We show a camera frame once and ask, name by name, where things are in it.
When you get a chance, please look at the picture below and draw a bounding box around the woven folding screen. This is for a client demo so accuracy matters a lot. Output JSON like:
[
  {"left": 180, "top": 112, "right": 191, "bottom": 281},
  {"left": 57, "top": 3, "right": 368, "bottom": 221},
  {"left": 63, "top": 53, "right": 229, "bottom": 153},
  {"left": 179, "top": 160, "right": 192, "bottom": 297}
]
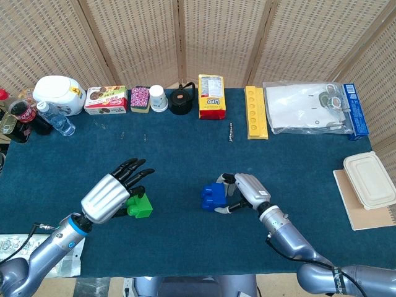
[{"left": 0, "top": 0, "right": 396, "bottom": 192}]

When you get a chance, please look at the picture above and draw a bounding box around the yellow wooden hole board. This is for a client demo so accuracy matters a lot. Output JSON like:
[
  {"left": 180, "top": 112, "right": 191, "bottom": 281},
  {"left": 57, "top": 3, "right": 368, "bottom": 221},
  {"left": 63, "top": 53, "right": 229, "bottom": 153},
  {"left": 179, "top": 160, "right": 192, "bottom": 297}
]
[{"left": 244, "top": 85, "right": 269, "bottom": 140}]

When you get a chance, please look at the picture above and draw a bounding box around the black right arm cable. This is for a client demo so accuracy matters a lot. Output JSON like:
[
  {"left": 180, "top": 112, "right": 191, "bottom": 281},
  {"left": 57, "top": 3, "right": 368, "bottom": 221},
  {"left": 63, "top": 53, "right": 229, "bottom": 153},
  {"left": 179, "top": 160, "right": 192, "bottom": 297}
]
[{"left": 265, "top": 232, "right": 372, "bottom": 297}]

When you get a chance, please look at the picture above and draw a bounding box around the blue felt table cloth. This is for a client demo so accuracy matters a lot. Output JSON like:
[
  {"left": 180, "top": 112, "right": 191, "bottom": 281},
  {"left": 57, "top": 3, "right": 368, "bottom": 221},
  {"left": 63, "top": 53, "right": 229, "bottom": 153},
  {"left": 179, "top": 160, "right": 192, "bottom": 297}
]
[{"left": 0, "top": 87, "right": 396, "bottom": 278}]

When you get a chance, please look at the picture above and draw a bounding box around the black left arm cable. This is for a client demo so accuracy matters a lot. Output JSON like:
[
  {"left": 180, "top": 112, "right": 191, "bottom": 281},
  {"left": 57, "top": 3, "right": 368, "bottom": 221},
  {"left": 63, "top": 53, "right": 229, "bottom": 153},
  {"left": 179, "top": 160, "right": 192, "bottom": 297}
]
[{"left": 0, "top": 222, "right": 60, "bottom": 265}]

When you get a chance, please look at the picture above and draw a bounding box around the beige lidded food container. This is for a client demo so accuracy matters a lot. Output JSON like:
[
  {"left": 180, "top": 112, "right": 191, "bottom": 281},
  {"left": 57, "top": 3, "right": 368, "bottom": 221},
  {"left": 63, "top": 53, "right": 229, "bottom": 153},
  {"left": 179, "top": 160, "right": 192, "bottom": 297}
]
[{"left": 343, "top": 151, "right": 396, "bottom": 211}]

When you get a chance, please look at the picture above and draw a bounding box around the green toy brick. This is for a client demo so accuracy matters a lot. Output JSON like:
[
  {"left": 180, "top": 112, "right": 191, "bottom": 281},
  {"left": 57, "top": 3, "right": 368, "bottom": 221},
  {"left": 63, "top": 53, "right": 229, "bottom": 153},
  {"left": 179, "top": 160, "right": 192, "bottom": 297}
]
[{"left": 125, "top": 193, "right": 154, "bottom": 220}]

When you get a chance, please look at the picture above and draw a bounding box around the yellow snack bag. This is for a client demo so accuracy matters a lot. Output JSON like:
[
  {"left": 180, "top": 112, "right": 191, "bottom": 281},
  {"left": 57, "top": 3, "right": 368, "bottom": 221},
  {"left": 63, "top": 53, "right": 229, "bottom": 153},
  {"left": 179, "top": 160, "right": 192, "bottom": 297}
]
[{"left": 197, "top": 74, "right": 226, "bottom": 121}]

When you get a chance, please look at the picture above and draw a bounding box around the blue cardboard box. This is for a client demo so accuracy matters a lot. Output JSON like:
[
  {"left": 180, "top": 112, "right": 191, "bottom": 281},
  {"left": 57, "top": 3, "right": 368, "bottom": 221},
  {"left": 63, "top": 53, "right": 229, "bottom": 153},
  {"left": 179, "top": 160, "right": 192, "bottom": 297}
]
[{"left": 342, "top": 82, "right": 370, "bottom": 142}]

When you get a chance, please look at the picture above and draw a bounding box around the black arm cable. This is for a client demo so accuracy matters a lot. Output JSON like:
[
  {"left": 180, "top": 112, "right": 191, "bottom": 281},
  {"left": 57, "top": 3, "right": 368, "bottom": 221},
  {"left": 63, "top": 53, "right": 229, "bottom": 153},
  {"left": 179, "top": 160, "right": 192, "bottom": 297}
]
[
  {"left": 0, "top": 222, "right": 60, "bottom": 265},
  {"left": 265, "top": 232, "right": 372, "bottom": 297}
]

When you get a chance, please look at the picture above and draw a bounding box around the black kettle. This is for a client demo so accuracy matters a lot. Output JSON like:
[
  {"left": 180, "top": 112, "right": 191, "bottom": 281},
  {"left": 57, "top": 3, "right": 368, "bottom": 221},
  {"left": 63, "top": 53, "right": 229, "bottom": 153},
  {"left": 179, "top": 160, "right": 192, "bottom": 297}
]
[{"left": 168, "top": 82, "right": 196, "bottom": 116}]

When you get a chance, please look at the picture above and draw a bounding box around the white plastic jug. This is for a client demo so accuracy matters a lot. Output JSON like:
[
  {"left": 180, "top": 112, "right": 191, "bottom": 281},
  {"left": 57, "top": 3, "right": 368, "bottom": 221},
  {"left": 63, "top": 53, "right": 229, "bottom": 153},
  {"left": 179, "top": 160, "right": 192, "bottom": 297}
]
[{"left": 32, "top": 75, "right": 87, "bottom": 117}]

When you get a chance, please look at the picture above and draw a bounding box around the white printed packaging bag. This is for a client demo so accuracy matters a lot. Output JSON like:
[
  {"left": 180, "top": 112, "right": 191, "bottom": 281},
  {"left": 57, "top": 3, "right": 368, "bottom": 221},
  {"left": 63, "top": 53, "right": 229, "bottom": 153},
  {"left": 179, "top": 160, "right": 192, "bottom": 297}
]
[{"left": 0, "top": 234, "right": 86, "bottom": 278}]

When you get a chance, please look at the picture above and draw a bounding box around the purple patterned sponge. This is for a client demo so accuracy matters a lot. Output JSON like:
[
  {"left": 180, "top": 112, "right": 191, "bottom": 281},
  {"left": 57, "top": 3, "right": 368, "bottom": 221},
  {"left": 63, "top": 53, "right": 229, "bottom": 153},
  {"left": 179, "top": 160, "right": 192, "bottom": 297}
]
[{"left": 130, "top": 86, "right": 151, "bottom": 113}]

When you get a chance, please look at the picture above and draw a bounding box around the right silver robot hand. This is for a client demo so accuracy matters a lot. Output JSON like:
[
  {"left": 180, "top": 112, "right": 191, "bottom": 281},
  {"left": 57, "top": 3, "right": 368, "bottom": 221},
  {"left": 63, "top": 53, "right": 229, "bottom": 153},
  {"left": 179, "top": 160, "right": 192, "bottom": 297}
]
[{"left": 214, "top": 172, "right": 272, "bottom": 215}]

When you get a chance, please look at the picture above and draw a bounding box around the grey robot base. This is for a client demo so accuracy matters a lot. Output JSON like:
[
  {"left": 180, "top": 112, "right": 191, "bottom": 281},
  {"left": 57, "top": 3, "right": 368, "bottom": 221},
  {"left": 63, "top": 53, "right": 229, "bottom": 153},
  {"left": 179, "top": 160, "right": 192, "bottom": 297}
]
[{"left": 123, "top": 275, "right": 259, "bottom": 297}]

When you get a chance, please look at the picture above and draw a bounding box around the clear plastic bag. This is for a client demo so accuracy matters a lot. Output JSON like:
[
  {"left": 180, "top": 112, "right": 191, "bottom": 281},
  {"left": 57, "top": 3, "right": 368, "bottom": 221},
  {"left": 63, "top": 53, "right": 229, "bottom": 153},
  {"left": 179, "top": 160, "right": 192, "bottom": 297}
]
[{"left": 262, "top": 80, "right": 355, "bottom": 136}]

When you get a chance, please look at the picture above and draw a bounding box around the red capped bottle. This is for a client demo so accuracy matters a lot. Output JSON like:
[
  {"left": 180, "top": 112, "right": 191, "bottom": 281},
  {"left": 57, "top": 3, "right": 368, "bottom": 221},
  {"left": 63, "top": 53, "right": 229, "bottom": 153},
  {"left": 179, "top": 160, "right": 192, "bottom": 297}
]
[{"left": 0, "top": 88, "right": 18, "bottom": 109}]

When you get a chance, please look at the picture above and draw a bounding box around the white paper cup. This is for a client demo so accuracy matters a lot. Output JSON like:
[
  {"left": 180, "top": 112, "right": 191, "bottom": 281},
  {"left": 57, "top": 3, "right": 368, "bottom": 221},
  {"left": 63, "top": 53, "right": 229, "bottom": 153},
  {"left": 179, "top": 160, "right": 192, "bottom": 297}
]
[{"left": 149, "top": 84, "right": 170, "bottom": 113}]

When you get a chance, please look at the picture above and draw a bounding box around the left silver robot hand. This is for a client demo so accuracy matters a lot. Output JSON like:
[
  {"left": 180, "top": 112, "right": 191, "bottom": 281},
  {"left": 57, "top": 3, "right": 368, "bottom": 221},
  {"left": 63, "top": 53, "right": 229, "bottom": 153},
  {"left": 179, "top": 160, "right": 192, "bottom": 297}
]
[{"left": 80, "top": 158, "right": 156, "bottom": 225}]

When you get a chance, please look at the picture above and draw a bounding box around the cola bottle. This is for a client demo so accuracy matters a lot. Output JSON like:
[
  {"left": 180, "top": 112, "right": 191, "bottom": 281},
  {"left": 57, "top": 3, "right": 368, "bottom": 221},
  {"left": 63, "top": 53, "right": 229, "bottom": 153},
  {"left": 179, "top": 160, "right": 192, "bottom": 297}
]
[{"left": 9, "top": 100, "right": 53, "bottom": 136}]

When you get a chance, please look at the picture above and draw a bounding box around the clear water bottle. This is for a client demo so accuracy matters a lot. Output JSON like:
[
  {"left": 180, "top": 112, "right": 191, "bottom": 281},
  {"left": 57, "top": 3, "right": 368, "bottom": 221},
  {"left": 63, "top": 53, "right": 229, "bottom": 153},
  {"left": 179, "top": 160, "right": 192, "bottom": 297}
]
[{"left": 36, "top": 101, "right": 76, "bottom": 137}]

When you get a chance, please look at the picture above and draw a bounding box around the dark sauce bottle gold label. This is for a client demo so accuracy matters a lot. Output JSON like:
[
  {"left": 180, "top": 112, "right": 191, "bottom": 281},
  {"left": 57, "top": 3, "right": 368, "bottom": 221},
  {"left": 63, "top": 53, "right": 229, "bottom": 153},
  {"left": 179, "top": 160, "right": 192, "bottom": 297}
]
[{"left": 0, "top": 106, "right": 32, "bottom": 145}]

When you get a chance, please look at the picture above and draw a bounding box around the blue toy brick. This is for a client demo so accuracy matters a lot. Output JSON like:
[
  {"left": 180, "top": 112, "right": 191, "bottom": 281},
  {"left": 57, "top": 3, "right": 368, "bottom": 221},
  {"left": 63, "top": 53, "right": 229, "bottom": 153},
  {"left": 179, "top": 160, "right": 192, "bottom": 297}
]
[{"left": 200, "top": 183, "right": 230, "bottom": 213}]

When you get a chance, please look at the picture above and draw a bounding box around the brown spiral notebook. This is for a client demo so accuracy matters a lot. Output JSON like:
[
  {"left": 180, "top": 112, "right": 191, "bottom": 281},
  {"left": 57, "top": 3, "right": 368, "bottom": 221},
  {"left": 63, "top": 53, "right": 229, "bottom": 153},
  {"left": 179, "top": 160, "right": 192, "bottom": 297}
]
[{"left": 333, "top": 168, "right": 396, "bottom": 231}]

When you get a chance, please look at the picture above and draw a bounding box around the red white cookie box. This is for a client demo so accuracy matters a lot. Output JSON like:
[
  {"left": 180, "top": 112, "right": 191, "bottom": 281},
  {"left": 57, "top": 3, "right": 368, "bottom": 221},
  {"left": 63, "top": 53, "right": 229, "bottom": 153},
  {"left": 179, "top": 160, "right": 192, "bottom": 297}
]
[{"left": 84, "top": 85, "right": 128, "bottom": 116}]

